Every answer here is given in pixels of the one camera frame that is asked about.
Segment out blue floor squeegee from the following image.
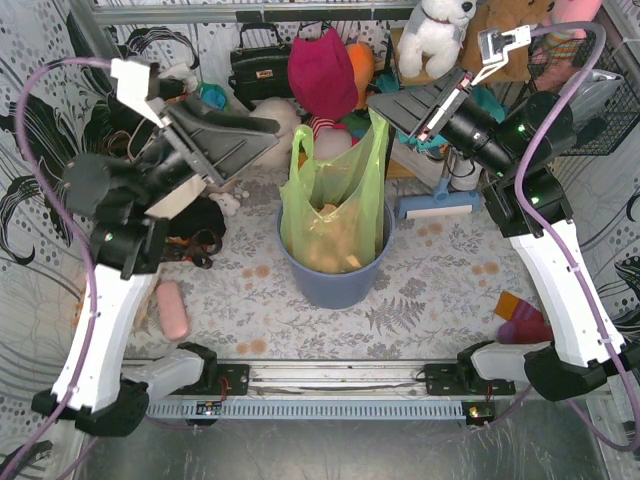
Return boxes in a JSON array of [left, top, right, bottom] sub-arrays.
[[395, 148, 480, 220]]

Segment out pink plush toy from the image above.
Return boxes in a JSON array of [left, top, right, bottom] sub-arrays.
[[542, 0, 602, 48]]

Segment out black leather handbag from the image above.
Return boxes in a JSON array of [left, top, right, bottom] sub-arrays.
[[228, 22, 294, 111]]

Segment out magenta fabric bag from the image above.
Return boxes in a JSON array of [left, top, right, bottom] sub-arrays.
[[287, 27, 358, 121]]

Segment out silver foil pouch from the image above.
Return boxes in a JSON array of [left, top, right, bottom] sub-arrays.
[[566, 69, 624, 130]]

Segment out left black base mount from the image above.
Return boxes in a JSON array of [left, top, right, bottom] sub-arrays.
[[200, 363, 250, 396]]

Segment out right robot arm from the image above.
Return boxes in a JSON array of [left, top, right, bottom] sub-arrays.
[[370, 69, 639, 401]]

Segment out brown leather strap bag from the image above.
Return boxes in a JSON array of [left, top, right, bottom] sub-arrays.
[[161, 229, 223, 270]]

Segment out white plush sheep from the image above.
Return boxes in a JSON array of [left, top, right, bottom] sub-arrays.
[[249, 97, 301, 168]]

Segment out blue trash bin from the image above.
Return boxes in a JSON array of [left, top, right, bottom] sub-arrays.
[[275, 200, 395, 310]]

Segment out pink white plush doll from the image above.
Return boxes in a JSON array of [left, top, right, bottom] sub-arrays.
[[307, 116, 354, 161]]

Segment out pink glasses case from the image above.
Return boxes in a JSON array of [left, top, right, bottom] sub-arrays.
[[155, 281, 190, 342]]

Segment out cream canvas tote bag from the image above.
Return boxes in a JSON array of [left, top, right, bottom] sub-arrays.
[[145, 175, 206, 220]]

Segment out teal folded cloth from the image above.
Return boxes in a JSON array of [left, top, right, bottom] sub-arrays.
[[374, 74, 506, 153]]

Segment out colourful printed bag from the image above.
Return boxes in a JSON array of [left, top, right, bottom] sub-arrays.
[[196, 83, 230, 111]]

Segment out orange plush toy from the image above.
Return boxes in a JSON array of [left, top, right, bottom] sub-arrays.
[[346, 42, 375, 97]]

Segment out rainbow striped bag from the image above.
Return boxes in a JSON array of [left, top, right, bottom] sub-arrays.
[[341, 113, 371, 145]]

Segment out aluminium front rail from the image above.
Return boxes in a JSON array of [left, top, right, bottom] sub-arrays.
[[124, 357, 614, 401]]

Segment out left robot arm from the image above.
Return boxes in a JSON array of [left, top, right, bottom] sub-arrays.
[[32, 96, 280, 437]]

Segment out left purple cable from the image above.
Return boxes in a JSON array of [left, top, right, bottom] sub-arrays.
[[0, 56, 119, 480]]

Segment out green trash bag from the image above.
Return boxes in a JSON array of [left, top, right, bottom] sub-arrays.
[[279, 112, 389, 274]]

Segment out red purple sock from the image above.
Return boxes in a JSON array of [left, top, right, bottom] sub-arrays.
[[494, 291, 553, 345]]

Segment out white sneakers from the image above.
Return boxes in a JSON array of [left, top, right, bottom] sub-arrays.
[[387, 143, 482, 191]]

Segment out white plush dog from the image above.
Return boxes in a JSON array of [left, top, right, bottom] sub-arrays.
[[396, 0, 477, 80]]

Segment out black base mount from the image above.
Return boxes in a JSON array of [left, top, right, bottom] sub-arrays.
[[200, 363, 250, 396], [422, 362, 516, 397]]

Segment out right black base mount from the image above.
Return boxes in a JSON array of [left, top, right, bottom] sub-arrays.
[[422, 362, 516, 397]]

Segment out black wire basket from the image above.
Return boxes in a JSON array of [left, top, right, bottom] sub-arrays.
[[528, 32, 639, 156]]

